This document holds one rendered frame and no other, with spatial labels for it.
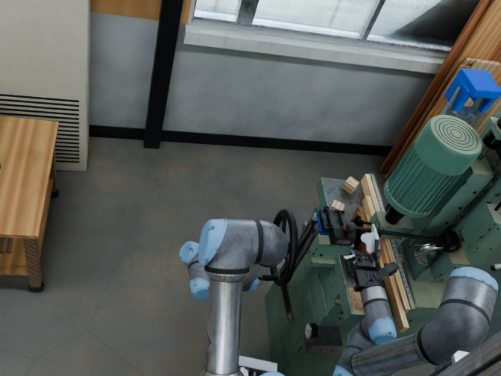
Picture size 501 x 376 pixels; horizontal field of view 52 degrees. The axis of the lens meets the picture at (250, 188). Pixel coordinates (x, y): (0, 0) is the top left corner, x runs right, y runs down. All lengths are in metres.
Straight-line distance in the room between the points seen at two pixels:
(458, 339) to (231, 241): 0.57
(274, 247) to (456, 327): 0.46
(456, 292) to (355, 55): 1.92
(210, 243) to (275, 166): 2.12
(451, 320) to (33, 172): 1.77
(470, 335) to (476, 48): 2.13
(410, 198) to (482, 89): 1.01
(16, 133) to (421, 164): 1.76
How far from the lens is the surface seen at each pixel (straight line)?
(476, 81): 2.62
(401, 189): 1.70
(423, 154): 1.61
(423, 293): 2.10
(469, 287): 1.34
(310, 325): 1.95
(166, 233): 2.85
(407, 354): 1.37
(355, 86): 3.25
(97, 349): 2.52
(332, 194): 2.06
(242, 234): 1.28
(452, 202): 1.79
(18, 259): 2.55
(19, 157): 2.45
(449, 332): 1.29
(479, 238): 1.79
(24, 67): 2.60
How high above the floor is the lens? 2.34
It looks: 48 degrees down
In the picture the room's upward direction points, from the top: 21 degrees clockwise
